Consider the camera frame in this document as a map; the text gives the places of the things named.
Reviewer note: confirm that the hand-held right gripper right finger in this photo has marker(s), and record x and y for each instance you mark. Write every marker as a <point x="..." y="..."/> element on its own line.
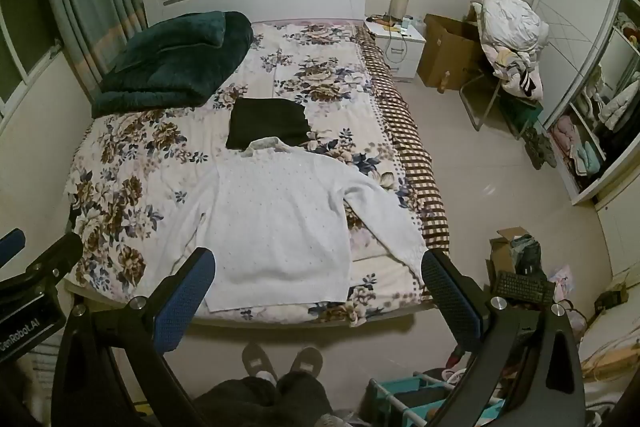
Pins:
<point x="447" y="302"/>

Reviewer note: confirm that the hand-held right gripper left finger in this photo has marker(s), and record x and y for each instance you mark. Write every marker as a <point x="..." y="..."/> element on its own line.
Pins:
<point x="187" y="302"/>

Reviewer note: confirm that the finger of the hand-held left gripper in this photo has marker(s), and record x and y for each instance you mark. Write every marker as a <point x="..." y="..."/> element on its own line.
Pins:
<point x="55" y="257"/>
<point x="11" y="246"/>

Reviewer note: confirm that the white knitted sweater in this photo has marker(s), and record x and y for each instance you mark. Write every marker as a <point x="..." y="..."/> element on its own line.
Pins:
<point x="280" y="227"/>

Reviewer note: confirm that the pile of white clothes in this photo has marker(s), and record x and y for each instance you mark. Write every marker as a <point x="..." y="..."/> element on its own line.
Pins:
<point x="510" y="27"/>

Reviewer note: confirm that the white radiator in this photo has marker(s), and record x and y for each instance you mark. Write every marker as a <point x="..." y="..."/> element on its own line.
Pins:
<point x="45" y="387"/>

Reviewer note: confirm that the small open cardboard box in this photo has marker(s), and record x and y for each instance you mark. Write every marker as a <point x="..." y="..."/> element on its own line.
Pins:
<point x="502" y="252"/>

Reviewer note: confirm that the black keyboard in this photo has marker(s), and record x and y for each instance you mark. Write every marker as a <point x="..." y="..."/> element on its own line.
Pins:
<point x="522" y="288"/>

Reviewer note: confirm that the grey slipper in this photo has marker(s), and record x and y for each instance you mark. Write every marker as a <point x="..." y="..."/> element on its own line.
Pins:
<point x="306" y="362"/>
<point x="259" y="362"/>

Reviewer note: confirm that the teal storage rack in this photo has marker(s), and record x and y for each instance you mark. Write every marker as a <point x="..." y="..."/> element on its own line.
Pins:
<point x="395" y="399"/>

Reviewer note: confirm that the floral bedsheet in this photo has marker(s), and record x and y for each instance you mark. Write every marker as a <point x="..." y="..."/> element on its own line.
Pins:
<point x="140" y="177"/>

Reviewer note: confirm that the person's legs in dark trousers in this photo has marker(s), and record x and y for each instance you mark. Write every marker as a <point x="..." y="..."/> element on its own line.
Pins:
<point x="260" y="402"/>

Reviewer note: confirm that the brown checked blanket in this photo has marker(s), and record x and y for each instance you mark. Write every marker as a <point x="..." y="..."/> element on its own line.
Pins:
<point x="415" y="157"/>

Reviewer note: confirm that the pair of green slippers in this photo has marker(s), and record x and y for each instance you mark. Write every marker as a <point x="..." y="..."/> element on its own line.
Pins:
<point x="540" y="149"/>

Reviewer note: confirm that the window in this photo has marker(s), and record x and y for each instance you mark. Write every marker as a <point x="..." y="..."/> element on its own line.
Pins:
<point x="20" y="57"/>

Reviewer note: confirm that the black folded cloth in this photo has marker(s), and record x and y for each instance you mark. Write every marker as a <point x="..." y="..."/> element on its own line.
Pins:
<point x="267" y="124"/>

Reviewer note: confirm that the metal folding chair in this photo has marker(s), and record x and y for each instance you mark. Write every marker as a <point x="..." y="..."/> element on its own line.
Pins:
<point x="482" y="102"/>

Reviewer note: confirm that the dark green blanket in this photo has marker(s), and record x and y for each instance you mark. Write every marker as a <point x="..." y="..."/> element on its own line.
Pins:
<point x="175" y="62"/>

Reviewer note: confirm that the large cardboard box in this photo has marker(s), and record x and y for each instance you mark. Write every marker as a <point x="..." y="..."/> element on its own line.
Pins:
<point x="445" y="52"/>

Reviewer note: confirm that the white nightstand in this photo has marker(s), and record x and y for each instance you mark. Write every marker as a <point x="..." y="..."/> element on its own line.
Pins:
<point x="400" y="52"/>

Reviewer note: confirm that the white wardrobe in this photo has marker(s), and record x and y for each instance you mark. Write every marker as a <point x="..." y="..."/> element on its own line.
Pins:
<point x="580" y="57"/>

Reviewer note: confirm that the beige table lamp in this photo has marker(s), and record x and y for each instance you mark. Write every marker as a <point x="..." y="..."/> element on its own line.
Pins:
<point x="400" y="7"/>

